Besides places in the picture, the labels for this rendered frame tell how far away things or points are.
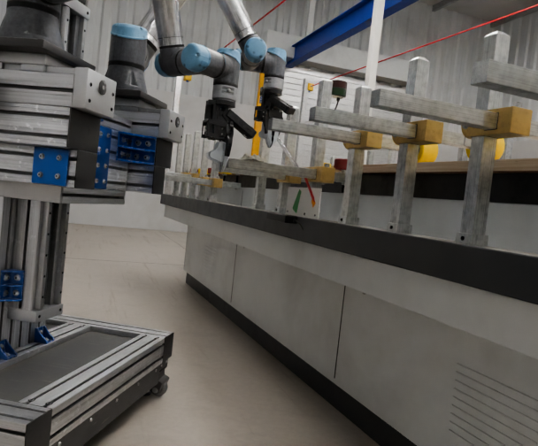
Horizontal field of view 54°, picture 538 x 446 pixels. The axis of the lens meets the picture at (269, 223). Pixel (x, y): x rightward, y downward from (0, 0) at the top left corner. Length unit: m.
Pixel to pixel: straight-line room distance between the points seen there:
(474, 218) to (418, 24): 10.67
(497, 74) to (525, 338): 0.50
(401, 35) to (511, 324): 10.52
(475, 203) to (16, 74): 1.04
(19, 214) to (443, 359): 1.24
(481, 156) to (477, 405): 0.64
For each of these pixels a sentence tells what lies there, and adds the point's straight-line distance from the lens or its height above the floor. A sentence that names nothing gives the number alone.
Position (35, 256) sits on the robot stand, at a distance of 1.62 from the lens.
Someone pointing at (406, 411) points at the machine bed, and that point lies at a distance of 1.69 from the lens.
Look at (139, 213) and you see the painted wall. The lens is 9.35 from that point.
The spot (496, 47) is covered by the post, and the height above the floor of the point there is 1.10.
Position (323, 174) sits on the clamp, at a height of 0.84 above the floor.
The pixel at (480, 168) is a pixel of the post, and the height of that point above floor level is 0.86.
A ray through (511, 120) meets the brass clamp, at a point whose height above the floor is 0.94.
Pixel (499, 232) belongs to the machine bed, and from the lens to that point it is 1.40.
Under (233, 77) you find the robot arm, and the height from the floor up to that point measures 1.10.
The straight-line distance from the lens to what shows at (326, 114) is 1.19.
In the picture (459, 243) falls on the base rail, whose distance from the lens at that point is 1.14.
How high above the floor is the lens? 0.75
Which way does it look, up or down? 3 degrees down
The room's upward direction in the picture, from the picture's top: 6 degrees clockwise
